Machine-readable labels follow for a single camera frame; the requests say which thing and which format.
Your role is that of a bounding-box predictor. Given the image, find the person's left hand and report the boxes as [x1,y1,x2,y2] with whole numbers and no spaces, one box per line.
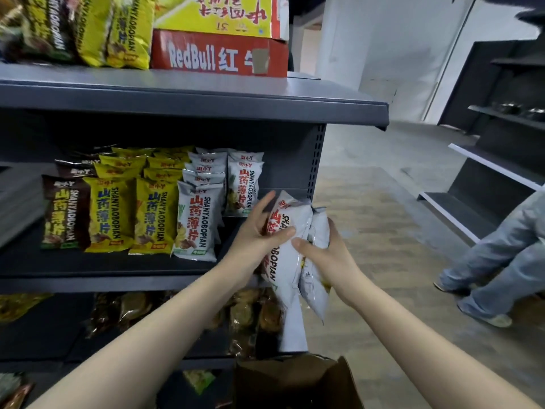
[225,190,297,286]

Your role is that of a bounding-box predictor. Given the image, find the person's right hand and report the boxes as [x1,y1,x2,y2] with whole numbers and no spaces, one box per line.
[291,218,365,307]

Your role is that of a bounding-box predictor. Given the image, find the brown cardboard box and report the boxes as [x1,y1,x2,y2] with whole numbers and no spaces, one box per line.
[233,354,365,409]

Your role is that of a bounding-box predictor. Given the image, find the dark grey metal shelf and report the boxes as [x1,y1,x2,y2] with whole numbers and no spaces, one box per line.
[0,63,391,409]

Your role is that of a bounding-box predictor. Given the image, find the brown snack packet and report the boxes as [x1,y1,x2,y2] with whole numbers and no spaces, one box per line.
[40,174,92,251]
[0,0,24,61]
[19,0,78,64]
[55,162,97,179]
[70,148,116,158]
[55,156,101,166]

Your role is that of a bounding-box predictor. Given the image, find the person's left forearm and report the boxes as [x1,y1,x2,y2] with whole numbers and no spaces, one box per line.
[27,259,253,409]

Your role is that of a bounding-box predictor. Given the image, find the person's right forearm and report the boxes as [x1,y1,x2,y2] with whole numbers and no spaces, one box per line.
[345,278,542,409]

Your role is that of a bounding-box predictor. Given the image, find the orange wrapped snacks on shelf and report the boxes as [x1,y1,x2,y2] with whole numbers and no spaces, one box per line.
[0,293,53,324]

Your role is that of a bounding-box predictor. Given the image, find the pile of wrapped pastries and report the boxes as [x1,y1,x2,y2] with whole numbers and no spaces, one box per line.
[84,286,287,359]

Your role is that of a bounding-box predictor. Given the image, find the yellow-green flat packet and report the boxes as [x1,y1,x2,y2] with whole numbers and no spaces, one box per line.
[182,369,217,397]

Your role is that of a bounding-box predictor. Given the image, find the red carton with white lettering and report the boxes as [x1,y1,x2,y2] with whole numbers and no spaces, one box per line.
[149,29,290,78]

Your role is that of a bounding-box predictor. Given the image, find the yellow printed carton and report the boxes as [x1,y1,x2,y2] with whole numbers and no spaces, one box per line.
[153,0,291,41]

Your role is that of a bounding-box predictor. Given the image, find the clear green packet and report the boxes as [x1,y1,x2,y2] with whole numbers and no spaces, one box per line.
[0,372,23,393]

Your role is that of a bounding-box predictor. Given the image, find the black wall shelving unit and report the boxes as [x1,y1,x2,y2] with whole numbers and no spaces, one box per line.
[417,8,545,246]

